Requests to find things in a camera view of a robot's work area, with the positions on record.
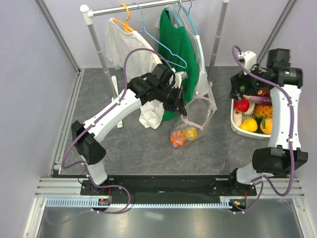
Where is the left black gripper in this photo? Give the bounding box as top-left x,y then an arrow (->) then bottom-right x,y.
156,85 -> 187,117

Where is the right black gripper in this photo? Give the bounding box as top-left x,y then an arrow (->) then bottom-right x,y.
229,62 -> 269,102

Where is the purple eggplant toy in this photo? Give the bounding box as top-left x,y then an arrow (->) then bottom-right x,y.
243,95 -> 272,105

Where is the red apple toy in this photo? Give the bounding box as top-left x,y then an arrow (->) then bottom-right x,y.
234,98 -> 250,113

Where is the dark red mangosteen toy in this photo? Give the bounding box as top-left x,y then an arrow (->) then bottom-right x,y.
256,88 -> 270,97

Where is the clear pink-dotted zip bag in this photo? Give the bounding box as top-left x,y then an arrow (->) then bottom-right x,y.
171,94 -> 217,145

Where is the orange toy fruit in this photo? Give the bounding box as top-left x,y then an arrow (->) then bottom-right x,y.
170,130 -> 186,147

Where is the yellow squash toy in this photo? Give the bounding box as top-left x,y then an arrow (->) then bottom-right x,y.
184,127 -> 198,141

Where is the yellow pear toy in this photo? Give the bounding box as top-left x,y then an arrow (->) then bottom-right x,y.
240,118 -> 258,132

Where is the yellow-orange mango toy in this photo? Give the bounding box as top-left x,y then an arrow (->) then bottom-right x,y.
260,118 -> 272,135

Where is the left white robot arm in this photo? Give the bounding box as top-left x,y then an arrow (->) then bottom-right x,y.
71,64 -> 187,195

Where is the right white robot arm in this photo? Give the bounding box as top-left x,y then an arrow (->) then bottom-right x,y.
226,46 -> 308,197

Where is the white tank top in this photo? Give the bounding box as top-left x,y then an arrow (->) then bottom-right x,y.
158,4 -> 210,102

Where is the white-green cabbage toy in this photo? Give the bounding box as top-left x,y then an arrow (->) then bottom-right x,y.
244,102 -> 255,116

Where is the white fruit basket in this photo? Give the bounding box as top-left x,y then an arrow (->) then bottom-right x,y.
230,99 -> 271,139

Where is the green t-shirt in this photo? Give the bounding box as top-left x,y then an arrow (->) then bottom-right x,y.
158,7 -> 198,122

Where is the white t-shirt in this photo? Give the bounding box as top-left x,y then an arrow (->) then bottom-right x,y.
106,19 -> 164,129

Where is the orange hanger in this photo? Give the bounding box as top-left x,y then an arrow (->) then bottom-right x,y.
112,3 -> 134,33

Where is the teal padded hanger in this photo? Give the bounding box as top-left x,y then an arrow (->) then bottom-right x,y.
167,3 -> 199,37

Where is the silver clothes rack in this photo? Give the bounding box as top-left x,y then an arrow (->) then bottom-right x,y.
79,0 -> 229,128

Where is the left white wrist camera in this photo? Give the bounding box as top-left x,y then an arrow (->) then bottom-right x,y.
170,68 -> 188,88

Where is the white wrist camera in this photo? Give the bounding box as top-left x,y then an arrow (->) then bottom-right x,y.
238,51 -> 257,70
170,68 -> 188,88

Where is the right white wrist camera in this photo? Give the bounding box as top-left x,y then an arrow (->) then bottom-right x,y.
238,51 -> 257,70

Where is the light blue wire hanger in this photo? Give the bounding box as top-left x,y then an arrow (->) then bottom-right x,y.
133,1 -> 187,69

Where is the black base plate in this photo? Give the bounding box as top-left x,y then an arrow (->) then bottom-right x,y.
80,174 -> 257,204

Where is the right aluminium frame post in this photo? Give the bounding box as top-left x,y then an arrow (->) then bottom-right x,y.
257,0 -> 297,64

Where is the aluminium frame post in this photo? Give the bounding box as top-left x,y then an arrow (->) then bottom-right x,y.
257,0 -> 297,64
34,0 -> 81,74

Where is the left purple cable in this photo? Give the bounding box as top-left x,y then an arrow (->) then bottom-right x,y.
45,48 -> 179,226

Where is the slotted cable duct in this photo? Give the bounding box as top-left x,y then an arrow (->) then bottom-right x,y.
46,198 -> 233,209

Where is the left aluminium frame post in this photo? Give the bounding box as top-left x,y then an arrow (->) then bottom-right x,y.
34,0 -> 81,74

